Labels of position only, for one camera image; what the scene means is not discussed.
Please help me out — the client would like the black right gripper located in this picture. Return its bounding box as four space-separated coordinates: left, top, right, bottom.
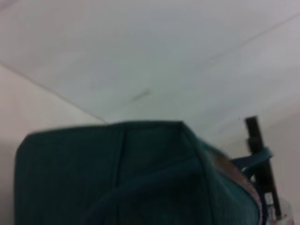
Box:
244 116 282 218

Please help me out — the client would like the dark teal insulated lunch bag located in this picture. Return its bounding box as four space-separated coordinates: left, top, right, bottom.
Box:
15 120 275 225

